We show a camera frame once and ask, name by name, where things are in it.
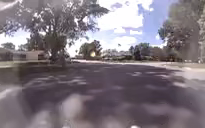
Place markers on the green tree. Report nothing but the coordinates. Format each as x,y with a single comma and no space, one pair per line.
90,48

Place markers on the grey asphalt road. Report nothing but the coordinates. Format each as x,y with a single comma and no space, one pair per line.
100,86

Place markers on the row of trees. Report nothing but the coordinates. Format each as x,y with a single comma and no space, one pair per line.
143,52

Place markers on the large shady tree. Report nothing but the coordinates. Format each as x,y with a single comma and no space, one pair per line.
56,33

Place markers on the robot's own part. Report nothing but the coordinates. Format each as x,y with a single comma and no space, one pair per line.
66,126
135,126

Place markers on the low pale house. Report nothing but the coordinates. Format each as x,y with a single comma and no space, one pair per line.
23,55

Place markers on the grass strip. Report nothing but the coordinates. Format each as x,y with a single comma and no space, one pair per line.
10,64

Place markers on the tall trees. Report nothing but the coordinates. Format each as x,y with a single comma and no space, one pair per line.
190,30

